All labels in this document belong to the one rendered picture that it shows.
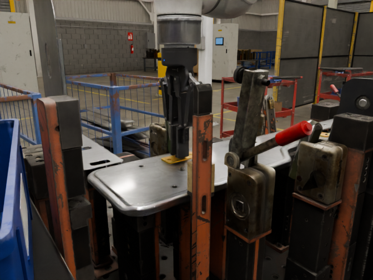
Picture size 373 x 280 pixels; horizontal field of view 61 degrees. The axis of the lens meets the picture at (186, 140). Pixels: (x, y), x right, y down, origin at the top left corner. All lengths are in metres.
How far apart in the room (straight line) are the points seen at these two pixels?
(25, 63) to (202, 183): 8.31
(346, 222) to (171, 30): 0.53
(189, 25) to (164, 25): 0.05
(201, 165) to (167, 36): 0.28
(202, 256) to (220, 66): 11.02
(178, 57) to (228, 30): 10.64
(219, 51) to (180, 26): 10.86
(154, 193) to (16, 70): 8.16
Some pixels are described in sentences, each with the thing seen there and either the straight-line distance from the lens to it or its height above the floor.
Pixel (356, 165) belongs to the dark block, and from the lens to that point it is 0.70.
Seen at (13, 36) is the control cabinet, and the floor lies 1.48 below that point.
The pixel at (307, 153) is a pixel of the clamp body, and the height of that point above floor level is 1.05.
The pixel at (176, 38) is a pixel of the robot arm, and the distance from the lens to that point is 0.64.
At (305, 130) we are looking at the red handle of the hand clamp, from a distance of 0.47.
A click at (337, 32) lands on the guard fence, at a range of 7.77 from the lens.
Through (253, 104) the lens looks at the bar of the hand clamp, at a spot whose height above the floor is 1.16.
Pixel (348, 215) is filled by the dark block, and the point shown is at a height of 0.92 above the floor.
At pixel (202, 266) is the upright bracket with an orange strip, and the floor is 0.89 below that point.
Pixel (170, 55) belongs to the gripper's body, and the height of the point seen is 1.23.
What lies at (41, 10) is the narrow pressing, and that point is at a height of 1.30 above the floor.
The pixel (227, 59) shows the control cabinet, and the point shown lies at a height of 0.82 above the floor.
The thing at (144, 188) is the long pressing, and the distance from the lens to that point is 0.59.
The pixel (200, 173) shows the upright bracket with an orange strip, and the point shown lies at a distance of 0.48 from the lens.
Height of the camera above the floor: 1.25
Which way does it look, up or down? 17 degrees down
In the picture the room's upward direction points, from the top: straight up
